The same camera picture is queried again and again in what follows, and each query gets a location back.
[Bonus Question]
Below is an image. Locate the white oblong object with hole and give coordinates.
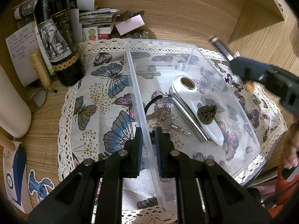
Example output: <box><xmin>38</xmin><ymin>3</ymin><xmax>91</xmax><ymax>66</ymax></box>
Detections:
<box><xmin>172</xmin><ymin>75</ymin><xmax>226</xmax><ymax>147</ymax></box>

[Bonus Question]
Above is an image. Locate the blue cartoon sticker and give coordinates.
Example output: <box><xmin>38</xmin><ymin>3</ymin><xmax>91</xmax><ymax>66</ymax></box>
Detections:
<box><xmin>27</xmin><ymin>169</ymin><xmax>55</xmax><ymax>203</ymax></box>

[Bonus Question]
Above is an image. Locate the wooden shelf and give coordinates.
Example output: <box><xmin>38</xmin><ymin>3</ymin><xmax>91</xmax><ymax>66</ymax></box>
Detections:
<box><xmin>93</xmin><ymin>0</ymin><xmax>286</xmax><ymax>52</ymax></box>

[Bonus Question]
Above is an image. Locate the dark wine bottle elephant label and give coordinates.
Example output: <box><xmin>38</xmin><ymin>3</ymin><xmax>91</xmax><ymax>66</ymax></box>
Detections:
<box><xmin>34</xmin><ymin>0</ymin><xmax>86</xmax><ymax>87</ymax></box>

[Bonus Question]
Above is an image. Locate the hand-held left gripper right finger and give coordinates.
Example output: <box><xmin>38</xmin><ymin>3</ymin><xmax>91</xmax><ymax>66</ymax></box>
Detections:
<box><xmin>154</xmin><ymin>128</ymin><xmax>272</xmax><ymax>224</ymax></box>

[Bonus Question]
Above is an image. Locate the dark tube with amber end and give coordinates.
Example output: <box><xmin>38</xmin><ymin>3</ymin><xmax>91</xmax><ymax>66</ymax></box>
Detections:
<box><xmin>209</xmin><ymin>35</ymin><xmax>255</xmax><ymax>92</ymax></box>

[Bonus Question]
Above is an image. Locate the clear plastic container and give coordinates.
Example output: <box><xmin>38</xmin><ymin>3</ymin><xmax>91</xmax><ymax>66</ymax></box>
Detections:
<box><xmin>123</xmin><ymin>38</ymin><xmax>261</xmax><ymax>213</ymax></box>

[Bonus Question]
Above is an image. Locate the person's right hand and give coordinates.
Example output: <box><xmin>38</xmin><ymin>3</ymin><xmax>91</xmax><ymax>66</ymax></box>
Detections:
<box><xmin>281</xmin><ymin>121</ymin><xmax>299</xmax><ymax>169</ymax></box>

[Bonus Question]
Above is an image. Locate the yellow lip balm tube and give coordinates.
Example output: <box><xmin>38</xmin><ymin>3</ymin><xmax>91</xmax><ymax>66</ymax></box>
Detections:
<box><xmin>30</xmin><ymin>52</ymin><xmax>52</xmax><ymax>87</ymax></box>

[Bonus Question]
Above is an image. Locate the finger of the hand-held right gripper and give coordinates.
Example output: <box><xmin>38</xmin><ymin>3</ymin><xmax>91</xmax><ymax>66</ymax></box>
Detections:
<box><xmin>230</xmin><ymin>57</ymin><xmax>275</xmax><ymax>84</ymax></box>

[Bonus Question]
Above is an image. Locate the bunch of keys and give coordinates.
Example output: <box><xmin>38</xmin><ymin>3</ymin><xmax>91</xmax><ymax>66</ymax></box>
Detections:
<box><xmin>146</xmin><ymin>106</ymin><xmax>192</xmax><ymax>137</ymax></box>

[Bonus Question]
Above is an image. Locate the round metal-rimmed glass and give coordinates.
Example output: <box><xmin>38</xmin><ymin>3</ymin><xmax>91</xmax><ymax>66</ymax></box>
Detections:
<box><xmin>25</xmin><ymin>89</ymin><xmax>47</xmax><ymax>113</ymax></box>

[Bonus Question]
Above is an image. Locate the cream white bottle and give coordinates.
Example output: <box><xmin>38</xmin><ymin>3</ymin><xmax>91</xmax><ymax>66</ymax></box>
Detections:
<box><xmin>0</xmin><ymin>64</ymin><xmax>32</xmax><ymax>139</ymax></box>

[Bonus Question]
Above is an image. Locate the orange cloth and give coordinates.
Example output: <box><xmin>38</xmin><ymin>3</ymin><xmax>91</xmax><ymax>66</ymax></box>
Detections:
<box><xmin>266</xmin><ymin>166</ymin><xmax>299</xmax><ymax>217</ymax></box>

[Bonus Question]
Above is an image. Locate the black pen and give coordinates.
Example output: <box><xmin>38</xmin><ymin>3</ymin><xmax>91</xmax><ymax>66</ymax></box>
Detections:
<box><xmin>35</xmin><ymin>85</ymin><xmax>58</xmax><ymax>93</ymax></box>

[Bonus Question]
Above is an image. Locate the pale pink sticky pad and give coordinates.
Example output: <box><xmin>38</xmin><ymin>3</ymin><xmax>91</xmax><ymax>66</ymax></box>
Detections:
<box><xmin>115</xmin><ymin>14</ymin><xmax>145</xmax><ymax>35</ymax></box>

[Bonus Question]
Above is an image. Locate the butterfly print tablecloth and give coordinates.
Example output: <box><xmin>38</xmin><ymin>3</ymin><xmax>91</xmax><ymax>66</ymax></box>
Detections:
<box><xmin>57</xmin><ymin>38</ymin><xmax>288</xmax><ymax>224</ymax></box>

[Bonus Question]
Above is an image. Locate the fruit print card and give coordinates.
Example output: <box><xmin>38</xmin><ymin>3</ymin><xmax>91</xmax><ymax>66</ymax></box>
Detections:
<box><xmin>81</xmin><ymin>27</ymin><xmax>98</xmax><ymax>42</ymax></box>

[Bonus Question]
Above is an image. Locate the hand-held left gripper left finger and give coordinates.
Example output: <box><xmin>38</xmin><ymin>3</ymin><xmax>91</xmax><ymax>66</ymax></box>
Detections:
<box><xmin>27</xmin><ymin>127</ymin><xmax>143</xmax><ymax>224</ymax></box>

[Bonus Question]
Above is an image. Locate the black cord loop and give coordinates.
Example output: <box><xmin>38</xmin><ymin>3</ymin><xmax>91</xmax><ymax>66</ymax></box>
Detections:
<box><xmin>143</xmin><ymin>94</ymin><xmax>175</xmax><ymax>115</ymax></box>

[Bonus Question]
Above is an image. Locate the handwritten white note paper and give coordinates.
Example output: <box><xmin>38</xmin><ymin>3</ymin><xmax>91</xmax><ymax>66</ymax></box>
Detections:
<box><xmin>5</xmin><ymin>23</ymin><xmax>47</xmax><ymax>87</ymax></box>

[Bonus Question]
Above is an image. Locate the shiny metal bar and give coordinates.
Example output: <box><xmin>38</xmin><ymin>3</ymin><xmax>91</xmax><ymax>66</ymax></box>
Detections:
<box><xmin>172</xmin><ymin>93</ymin><xmax>209</xmax><ymax>143</ymax></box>

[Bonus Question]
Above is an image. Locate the stack of papers and booklets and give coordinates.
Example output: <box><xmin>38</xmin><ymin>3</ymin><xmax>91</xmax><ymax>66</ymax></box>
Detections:
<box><xmin>13</xmin><ymin>0</ymin><xmax>119</xmax><ymax>40</ymax></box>

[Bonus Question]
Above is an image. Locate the pile of small metal caps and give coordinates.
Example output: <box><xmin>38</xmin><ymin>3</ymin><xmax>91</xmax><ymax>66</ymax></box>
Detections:
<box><xmin>110</xmin><ymin>28</ymin><xmax>150</xmax><ymax>40</ymax></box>

